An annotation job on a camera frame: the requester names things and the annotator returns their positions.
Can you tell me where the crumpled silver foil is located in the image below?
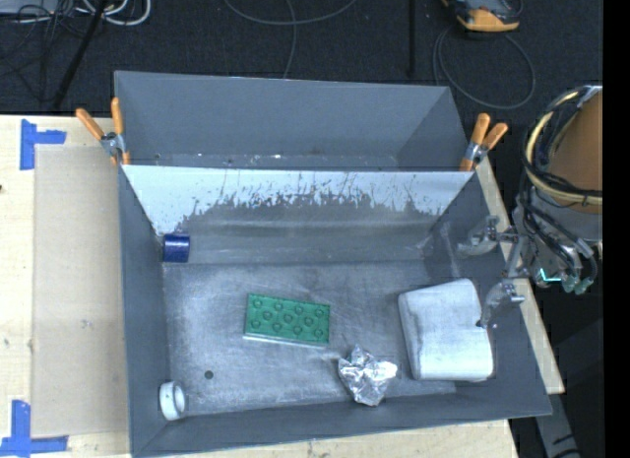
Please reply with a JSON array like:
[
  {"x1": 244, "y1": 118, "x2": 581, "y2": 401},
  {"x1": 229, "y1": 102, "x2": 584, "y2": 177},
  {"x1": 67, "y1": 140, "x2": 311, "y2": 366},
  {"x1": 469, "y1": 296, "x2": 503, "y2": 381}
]
[{"x1": 337, "y1": 344, "x2": 400, "y2": 408}]

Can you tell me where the dark green flat block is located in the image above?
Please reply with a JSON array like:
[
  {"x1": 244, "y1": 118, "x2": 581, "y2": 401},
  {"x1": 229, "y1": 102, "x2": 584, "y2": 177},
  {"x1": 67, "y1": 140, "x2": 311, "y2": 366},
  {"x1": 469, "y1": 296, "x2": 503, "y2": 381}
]
[{"x1": 242, "y1": 293, "x2": 332, "y2": 348}]

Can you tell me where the grey metal bin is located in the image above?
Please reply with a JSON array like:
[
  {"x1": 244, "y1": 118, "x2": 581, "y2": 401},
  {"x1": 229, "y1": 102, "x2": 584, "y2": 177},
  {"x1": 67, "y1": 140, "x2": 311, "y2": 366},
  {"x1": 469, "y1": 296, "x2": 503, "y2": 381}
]
[{"x1": 112, "y1": 70, "x2": 554, "y2": 458}]

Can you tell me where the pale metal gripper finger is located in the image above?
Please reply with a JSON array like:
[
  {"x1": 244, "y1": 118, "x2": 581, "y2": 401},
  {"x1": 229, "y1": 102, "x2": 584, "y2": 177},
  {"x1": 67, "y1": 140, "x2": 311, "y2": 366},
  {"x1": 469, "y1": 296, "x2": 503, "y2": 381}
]
[
  {"x1": 475, "y1": 281, "x2": 526, "y2": 332},
  {"x1": 456, "y1": 216, "x2": 519, "y2": 256}
]

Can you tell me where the pale cardboard board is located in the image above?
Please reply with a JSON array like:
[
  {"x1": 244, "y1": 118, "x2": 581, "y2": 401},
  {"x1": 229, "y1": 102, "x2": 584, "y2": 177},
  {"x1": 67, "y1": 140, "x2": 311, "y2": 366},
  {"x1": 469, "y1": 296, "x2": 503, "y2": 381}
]
[{"x1": 30, "y1": 144, "x2": 130, "y2": 440}]

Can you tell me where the white tape roll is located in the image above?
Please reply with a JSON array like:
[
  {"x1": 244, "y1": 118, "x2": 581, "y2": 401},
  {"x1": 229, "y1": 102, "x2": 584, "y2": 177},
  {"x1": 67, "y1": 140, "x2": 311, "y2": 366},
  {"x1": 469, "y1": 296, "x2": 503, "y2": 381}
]
[{"x1": 157, "y1": 380, "x2": 189, "y2": 422}]

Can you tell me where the white sponge block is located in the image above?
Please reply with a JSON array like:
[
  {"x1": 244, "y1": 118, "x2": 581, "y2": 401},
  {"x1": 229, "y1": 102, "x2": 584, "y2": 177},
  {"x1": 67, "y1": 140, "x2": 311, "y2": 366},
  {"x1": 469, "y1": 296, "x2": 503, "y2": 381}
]
[{"x1": 397, "y1": 278, "x2": 495, "y2": 383}]

